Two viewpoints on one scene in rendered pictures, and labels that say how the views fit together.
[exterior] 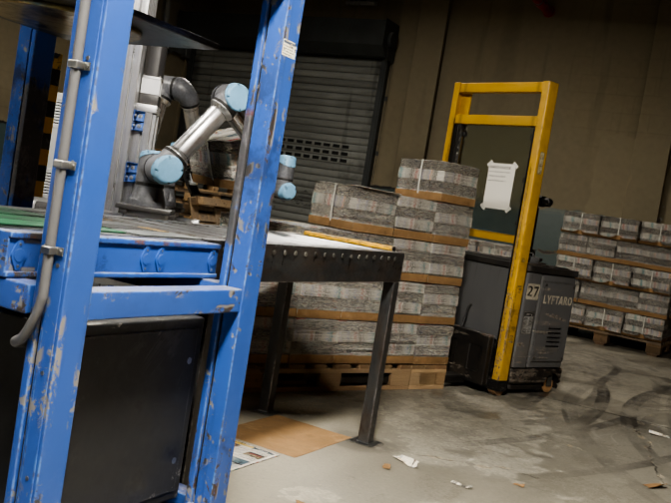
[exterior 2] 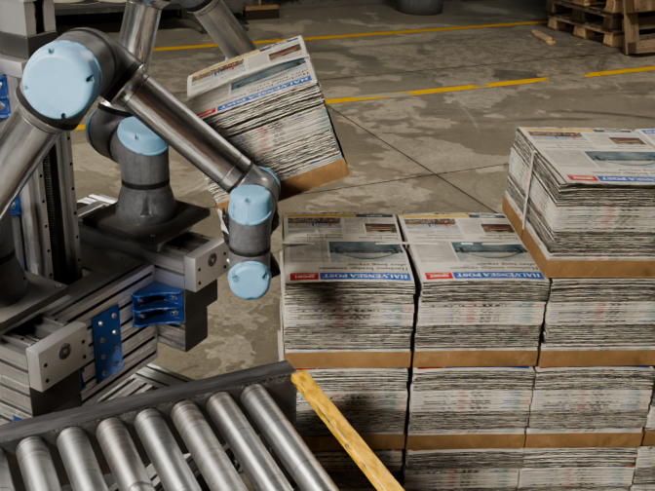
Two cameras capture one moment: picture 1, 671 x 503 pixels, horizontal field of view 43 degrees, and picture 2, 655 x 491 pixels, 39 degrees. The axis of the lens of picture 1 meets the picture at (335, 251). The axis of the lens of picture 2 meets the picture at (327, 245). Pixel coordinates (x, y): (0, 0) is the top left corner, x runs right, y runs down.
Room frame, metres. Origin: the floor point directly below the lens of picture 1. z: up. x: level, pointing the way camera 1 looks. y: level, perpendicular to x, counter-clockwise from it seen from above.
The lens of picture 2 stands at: (2.57, -0.69, 1.74)
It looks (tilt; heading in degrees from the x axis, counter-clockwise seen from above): 25 degrees down; 35
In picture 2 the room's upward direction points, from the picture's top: 3 degrees clockwise
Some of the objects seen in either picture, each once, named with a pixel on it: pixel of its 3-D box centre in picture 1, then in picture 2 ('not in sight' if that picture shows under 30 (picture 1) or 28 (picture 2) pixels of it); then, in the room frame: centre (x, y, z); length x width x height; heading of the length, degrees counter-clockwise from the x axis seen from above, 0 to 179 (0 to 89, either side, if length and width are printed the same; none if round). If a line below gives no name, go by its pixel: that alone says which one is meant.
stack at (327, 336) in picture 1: (319, 304); (506, 389); (4.46, 0.04, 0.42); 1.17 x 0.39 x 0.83; 130
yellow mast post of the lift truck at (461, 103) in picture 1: (441, 219); not in sight; (5.46, -0.64, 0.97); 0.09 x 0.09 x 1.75; 40
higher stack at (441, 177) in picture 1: (421, 271); not in sight; (4.93, -0.52, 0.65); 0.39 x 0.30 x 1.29; 40
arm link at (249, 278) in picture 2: (283, 190); (249, 269); (3.71, 0.27, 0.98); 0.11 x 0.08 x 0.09; 41
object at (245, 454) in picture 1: (219, 452); not in sight; (2.99, 0.30, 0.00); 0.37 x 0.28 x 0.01; 152
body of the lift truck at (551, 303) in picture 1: (502, 318); not in sight; (5.44, -1.13, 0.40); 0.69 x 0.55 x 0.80; 40
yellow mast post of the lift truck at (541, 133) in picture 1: (522, 232); not in sight; (4.95, -1.06, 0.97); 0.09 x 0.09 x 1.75; 40
